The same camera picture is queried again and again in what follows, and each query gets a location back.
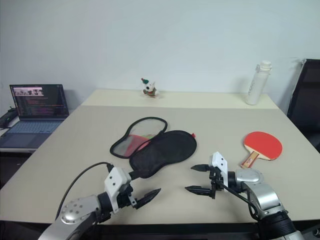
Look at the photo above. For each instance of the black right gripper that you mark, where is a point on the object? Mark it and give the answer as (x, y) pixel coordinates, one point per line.
(215, 180)

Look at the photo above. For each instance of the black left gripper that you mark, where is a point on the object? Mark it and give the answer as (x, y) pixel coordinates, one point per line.
(125, 197)

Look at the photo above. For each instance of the black mesh pouch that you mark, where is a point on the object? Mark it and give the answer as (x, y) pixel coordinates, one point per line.
(162, 150)

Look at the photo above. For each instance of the red table tennis paddle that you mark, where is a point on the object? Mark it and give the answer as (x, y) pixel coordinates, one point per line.
(262, 143)

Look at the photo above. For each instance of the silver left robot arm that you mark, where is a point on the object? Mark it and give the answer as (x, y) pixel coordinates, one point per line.
(75, 212)

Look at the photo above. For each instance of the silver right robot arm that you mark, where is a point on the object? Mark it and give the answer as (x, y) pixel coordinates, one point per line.
(265, 197)

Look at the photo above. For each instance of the white plush dog toy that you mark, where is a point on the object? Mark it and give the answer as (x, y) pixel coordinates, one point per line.
(149, 87)

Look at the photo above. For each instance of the white water bottle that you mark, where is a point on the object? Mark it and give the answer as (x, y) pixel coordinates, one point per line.
(255, 87)

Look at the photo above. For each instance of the black office chair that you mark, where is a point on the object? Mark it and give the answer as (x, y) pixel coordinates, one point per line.
(307, 100)

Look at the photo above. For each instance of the open grey laptop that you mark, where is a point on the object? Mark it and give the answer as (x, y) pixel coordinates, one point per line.
(37, 100)

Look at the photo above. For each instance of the black device with green light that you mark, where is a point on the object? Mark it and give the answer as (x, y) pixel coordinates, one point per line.
(6, 120)

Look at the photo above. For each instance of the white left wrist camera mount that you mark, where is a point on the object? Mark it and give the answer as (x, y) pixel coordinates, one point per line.
(116, 180)

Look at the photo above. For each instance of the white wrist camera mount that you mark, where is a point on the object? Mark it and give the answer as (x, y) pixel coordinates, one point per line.
(116, 180)
(220, 161)

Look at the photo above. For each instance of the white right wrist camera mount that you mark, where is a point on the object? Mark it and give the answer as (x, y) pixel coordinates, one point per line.
(220, 161)

